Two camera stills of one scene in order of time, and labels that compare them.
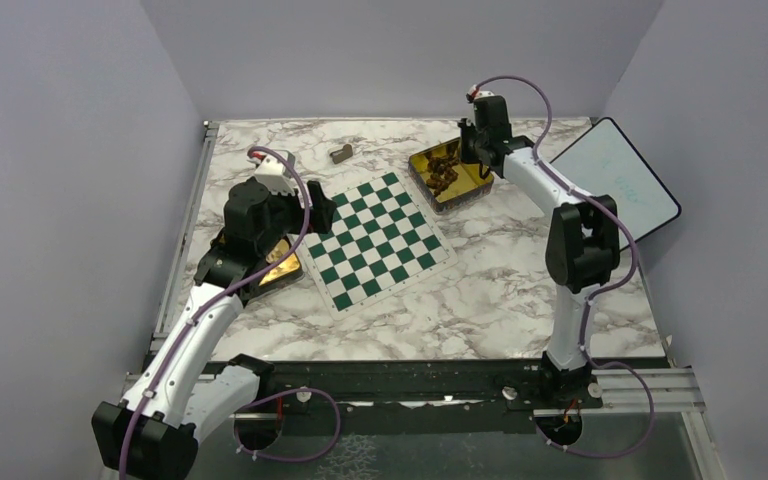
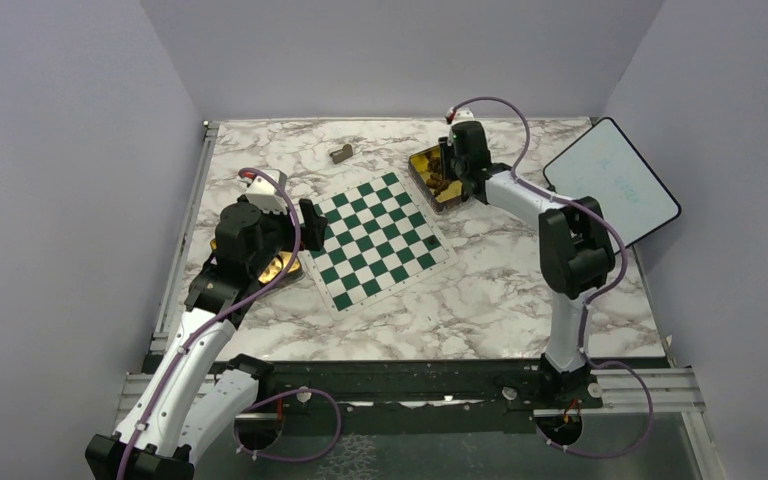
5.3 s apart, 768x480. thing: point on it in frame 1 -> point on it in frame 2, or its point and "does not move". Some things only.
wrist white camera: [474, 93] -> [463, 114]
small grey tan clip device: [343, 154] does not move
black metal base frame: [517, 383] does not move
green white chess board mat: [382, 242] does not move
